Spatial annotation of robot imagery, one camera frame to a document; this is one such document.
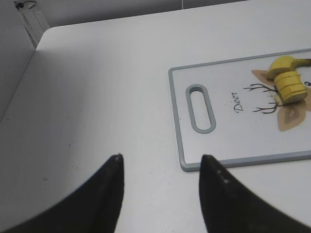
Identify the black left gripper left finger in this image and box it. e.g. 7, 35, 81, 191
7, 154, 124, 233

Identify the sliced banana pieces stack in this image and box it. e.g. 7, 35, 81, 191
274, 71, 308, 106

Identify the yellow banana stem half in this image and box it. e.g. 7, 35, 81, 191
267, 56, 311, 80

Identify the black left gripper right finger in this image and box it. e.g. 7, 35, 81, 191
199, 155, 311, 233

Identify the grey metal table bracket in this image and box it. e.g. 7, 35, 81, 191
13, 0, 50, 48

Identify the white grey deer cutting board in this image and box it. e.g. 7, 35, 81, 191
168, 53, 311, 172

